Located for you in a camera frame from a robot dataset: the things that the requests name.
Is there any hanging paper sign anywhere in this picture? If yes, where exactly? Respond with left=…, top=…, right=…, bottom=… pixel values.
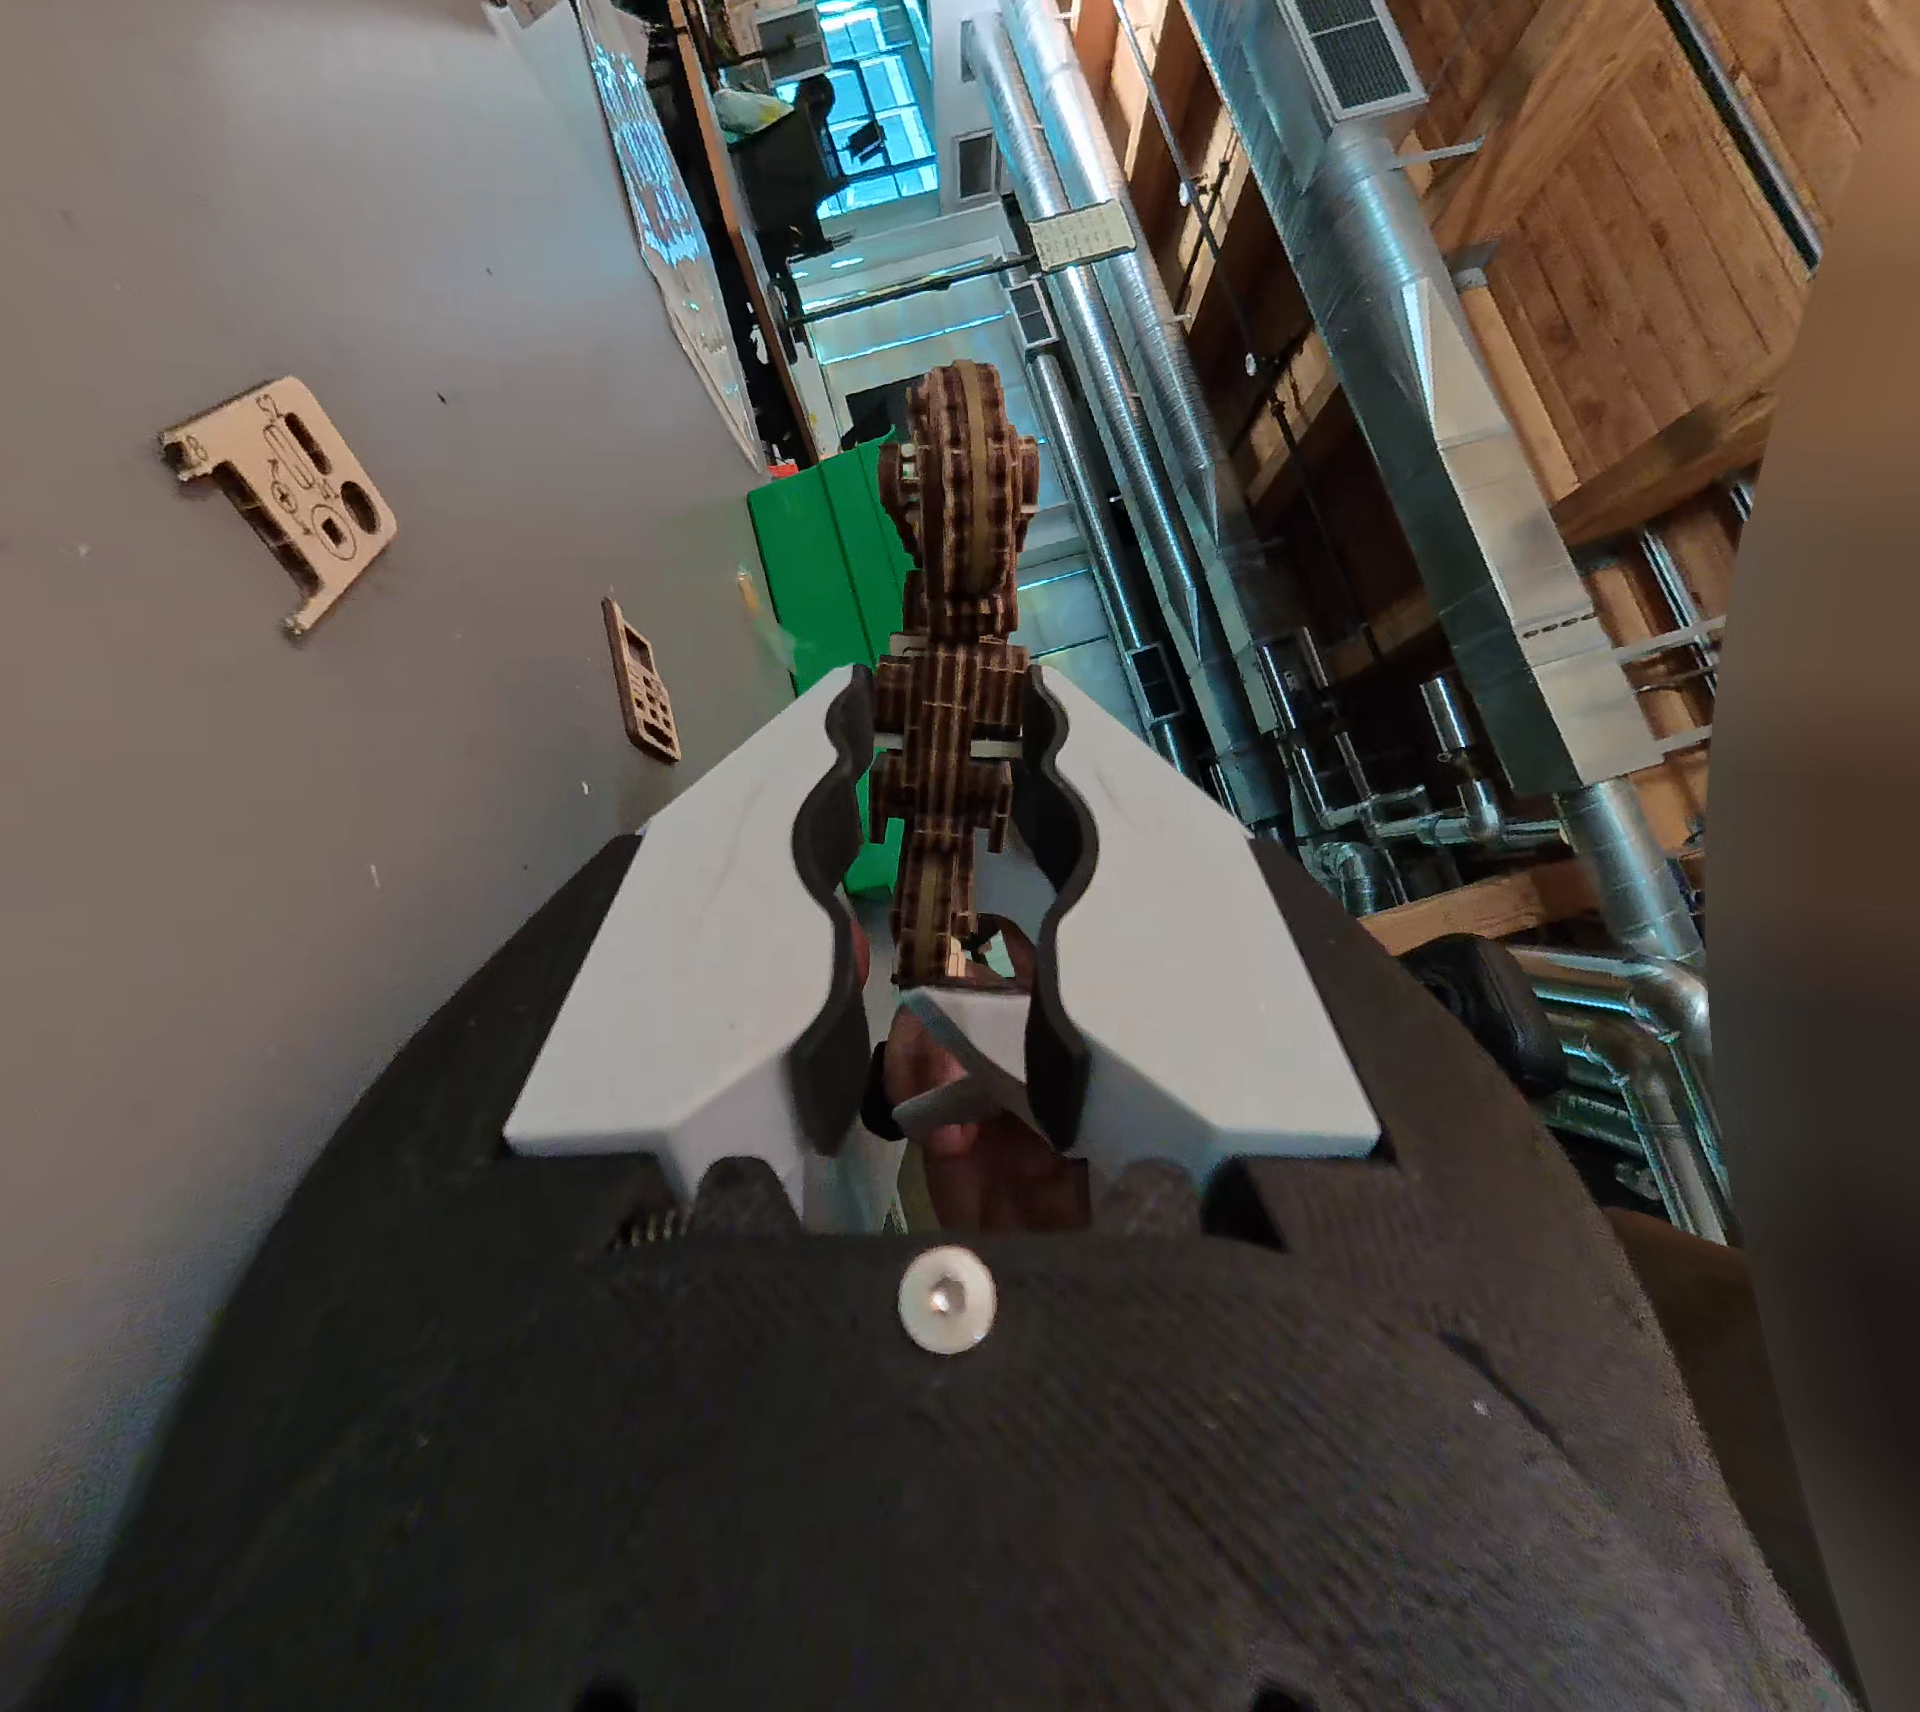
left=1026, top=200, right=1133, bottom=271

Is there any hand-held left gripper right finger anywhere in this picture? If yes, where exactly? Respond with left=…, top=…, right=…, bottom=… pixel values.
left=1026, top=661, right=1382, bottom=1203

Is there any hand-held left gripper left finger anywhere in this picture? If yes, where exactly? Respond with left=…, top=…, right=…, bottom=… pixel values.
left=504, top=663, right=888, bottom=1225

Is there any wooden keypad-shaped puzzle piece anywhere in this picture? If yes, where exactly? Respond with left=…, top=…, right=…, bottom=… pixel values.
left=600, top=596, right=683, bottom=765

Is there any person's right hand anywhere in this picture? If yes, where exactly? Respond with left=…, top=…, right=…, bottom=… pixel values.
left=891, top=1035, right=1097, bottom=1233

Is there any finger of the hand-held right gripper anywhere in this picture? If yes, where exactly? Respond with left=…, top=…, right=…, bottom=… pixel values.
left=884, top=976, right=1037, bottom=1135

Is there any wooden puzzle piece with holes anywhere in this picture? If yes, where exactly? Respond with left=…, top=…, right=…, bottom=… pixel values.
left=156, top=373, right=399, bottom=642

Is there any grey desk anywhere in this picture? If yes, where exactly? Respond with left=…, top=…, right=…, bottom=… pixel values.
left=0, top=0, right=858, bottom=1654

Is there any large silver ventilation duct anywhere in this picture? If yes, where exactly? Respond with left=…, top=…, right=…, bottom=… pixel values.
left=1101, top=0, right=1712, bottom=980

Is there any round silver duct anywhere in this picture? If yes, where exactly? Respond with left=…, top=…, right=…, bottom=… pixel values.
left=959, top=0, right=1292, bottom=829

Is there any green plastic bin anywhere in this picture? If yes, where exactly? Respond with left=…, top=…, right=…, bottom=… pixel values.
left=744, top=444, right=918, bottom=895

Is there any person's brown clothing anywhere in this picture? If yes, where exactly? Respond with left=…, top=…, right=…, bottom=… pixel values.
left=1612, top=1208, right=1853, bottom=1669

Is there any wooden motorcycle model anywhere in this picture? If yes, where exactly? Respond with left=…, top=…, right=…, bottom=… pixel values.
left=861, top=362, right=1043, bottom=994

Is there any white vent grille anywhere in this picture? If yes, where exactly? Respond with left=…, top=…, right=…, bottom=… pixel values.
left=1265, top=0, right=1427, bottom=116

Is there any wooden beam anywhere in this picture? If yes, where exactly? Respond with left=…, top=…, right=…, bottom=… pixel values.
left=1355, top=864, right=1592, bottom=955

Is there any white printed board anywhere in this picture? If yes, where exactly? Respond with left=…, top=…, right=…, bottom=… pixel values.
left=575, top=0, right=767, bottom=469

